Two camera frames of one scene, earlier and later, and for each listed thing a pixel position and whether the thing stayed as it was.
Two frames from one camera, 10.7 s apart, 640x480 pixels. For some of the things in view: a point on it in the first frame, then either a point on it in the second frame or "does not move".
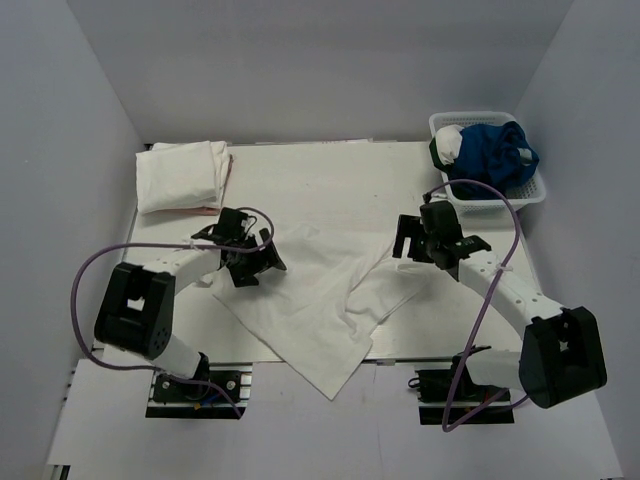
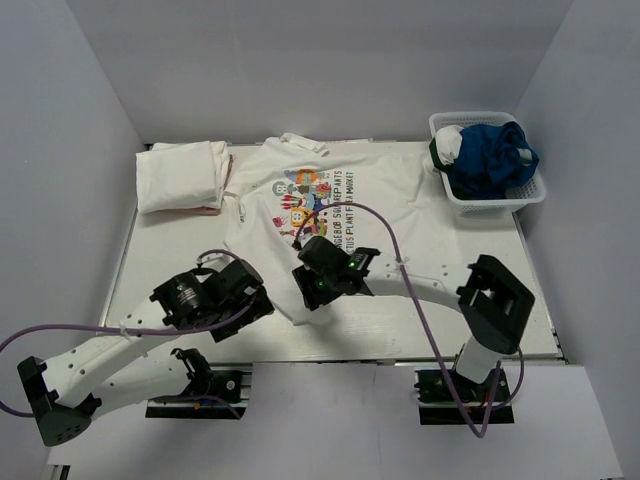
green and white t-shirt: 445,145 does not move
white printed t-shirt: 321,309 to 276,181
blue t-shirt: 496,154 does not move
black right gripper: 409,226 to 314,296
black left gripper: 266,257 to 261,306
